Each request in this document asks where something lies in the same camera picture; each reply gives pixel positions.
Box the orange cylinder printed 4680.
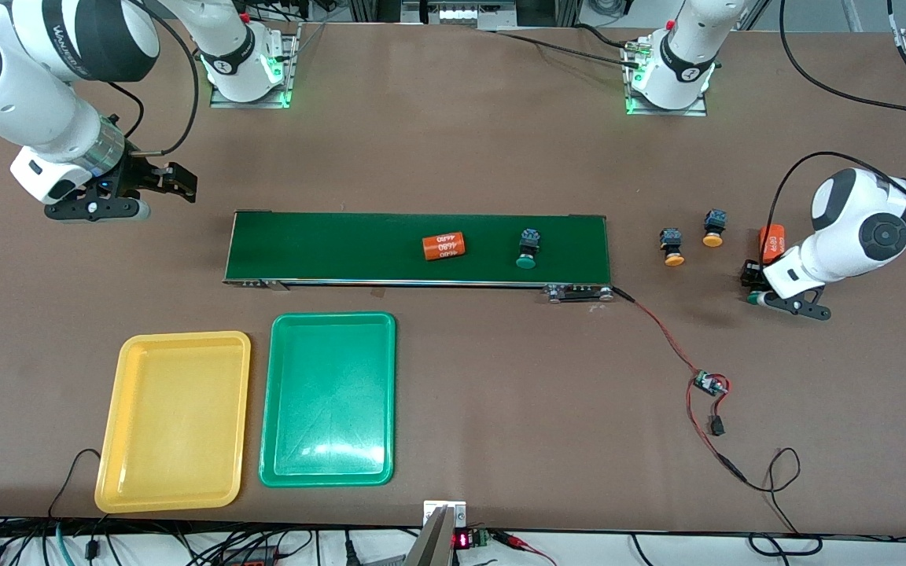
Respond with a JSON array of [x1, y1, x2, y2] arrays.
[[759, 224, 788, 264], [422, 231, 467, 263]]

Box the yellow mushroom push button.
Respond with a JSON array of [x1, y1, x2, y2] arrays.
[[702, 208, 728, 249], [659, 227, 687, 267]]

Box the small circuit board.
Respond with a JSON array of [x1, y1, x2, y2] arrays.
[[694, 369, 731, 399]]

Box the green belt conveyor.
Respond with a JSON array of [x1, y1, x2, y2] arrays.
[[222, 209, 617, 304]]

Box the yellow plastic tray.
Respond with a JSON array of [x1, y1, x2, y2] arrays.
[[94, 330, 252, 514]]

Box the green plastic tray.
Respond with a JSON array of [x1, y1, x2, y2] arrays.
[[258, 311, 397, 488]]

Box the red clip lead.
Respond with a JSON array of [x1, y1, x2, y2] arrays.
[[491, 529, 558, 566]]

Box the grey metal pole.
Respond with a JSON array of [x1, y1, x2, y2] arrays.
[[403, 505, 459, 566]]

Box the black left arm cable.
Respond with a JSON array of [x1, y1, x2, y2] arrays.
[[768, 0, 906, 237]]

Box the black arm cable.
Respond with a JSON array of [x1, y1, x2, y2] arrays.
[[768, 0, 906, 237], [111, 0, 201, 158]]

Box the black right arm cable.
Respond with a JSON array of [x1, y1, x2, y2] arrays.
[[111, 0, 201, 158]]

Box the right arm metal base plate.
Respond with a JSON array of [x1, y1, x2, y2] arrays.
[[209, 24, 302, 109]]

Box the thin black looped cable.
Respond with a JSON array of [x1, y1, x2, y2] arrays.
[[742, 447, 825, 557]]

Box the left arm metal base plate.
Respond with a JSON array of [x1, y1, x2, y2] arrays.
[[624, 43, 709, 117]]

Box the black curved cable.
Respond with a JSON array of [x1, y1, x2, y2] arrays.
[[47, 448, 104, 521]]

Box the black cable to base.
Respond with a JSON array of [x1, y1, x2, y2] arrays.
[[492, 22, 643, 70]]

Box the aluminium frame structure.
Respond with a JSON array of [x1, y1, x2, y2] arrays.
[[347, 0, 580, 31]]

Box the small metal bracket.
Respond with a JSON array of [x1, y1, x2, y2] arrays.
[[422, 500, 468, 529]]

